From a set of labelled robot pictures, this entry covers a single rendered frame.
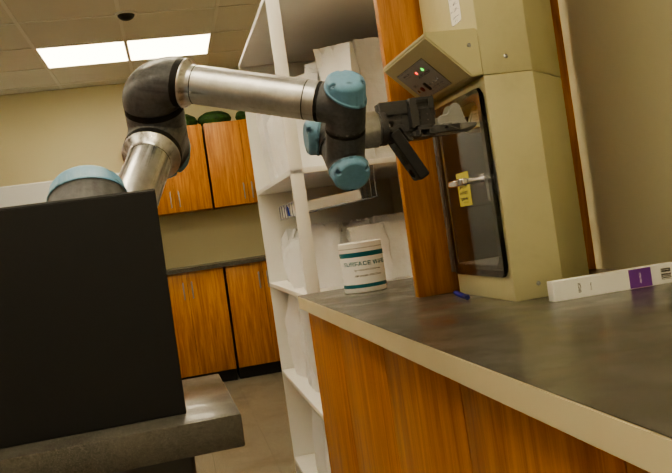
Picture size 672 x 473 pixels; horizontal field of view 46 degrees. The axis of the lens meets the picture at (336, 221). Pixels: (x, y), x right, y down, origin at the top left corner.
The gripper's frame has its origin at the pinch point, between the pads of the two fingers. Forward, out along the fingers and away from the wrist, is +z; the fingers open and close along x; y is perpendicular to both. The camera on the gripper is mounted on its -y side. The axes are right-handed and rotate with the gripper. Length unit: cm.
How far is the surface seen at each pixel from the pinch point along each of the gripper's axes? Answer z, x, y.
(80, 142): -128, 551, 86
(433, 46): -7.1, -3.8, 17.1
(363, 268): -11, 69, -30
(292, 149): -20, 111, 12
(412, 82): -4.5, 20.0, 14.4
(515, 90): 9.0, -4.6, 6.1
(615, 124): 45.5, 19.0, -1.4
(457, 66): -2.5, -3.8, 12.5
